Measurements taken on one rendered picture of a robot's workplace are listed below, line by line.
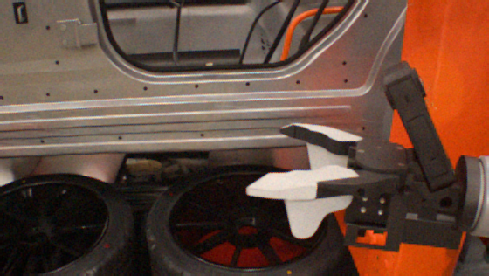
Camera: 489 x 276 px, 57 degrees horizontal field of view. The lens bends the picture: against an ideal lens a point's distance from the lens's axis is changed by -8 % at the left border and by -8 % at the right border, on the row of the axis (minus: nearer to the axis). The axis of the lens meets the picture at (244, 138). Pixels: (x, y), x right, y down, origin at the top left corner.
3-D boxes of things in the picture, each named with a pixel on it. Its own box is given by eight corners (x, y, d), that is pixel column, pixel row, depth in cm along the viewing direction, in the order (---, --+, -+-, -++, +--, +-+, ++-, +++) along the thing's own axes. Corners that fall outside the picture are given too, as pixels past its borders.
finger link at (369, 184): (324, 208, 37) (410, 190, 41) (327, 190, 37) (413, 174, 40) (297, 182, 42) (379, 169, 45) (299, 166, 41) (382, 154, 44)
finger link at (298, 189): (258, 257, 39) (354, 236, 42) (261, 192, 36) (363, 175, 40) (244, 238, 41) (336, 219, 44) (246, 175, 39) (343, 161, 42)
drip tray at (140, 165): (211, 156, 288) (211, 150, 286) (207, 196, 251) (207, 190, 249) (126, 155, 288) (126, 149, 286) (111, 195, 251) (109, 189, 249)
